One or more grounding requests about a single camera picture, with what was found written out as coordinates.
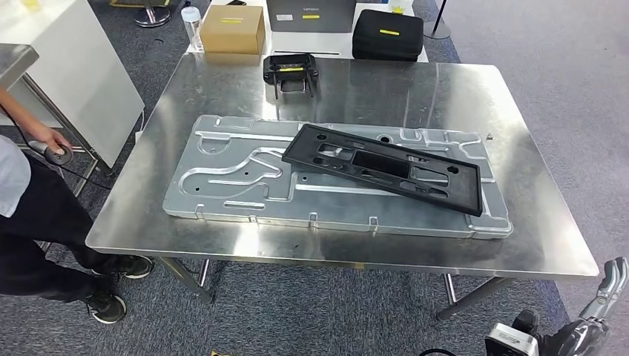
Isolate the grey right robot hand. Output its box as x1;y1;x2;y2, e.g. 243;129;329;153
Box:
510;257;629;356

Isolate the brown cardboard box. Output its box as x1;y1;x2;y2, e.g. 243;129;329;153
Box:
200;4;267;56

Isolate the grey laptop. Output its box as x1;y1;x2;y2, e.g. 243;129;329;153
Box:
266;0;358;34

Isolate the aluminium fixture plate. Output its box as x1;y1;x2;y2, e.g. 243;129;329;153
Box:
162;114;515;240

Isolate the clear bottle white cap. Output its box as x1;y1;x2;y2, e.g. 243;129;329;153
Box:
180;6;205;53

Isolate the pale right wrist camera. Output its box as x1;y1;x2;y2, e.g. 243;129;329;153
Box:
484;323;541;356

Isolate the black plastic panel part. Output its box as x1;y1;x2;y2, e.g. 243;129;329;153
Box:
281;123;485;217

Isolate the black case yellow label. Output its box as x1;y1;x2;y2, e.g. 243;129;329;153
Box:
352;8;425;62

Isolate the person's hand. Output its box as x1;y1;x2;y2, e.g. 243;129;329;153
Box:
25;122;73;157

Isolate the person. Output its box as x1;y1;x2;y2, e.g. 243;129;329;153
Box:
0;88;155;326

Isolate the small black part yellow label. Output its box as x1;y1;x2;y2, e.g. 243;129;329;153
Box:
263;53;320;99

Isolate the black round handheld controller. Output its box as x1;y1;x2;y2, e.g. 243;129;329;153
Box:
28;139;75;167

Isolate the chrome pedestal stand base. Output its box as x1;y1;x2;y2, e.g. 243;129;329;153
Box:
134;0;172;28

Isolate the stainless steel workbench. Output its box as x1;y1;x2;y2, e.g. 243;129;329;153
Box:
85;53;601;320

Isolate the white desk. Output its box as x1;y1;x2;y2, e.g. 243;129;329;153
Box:
0;0;146;169

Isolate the black stanchion grey base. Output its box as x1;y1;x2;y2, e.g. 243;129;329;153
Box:
423;0;452;40

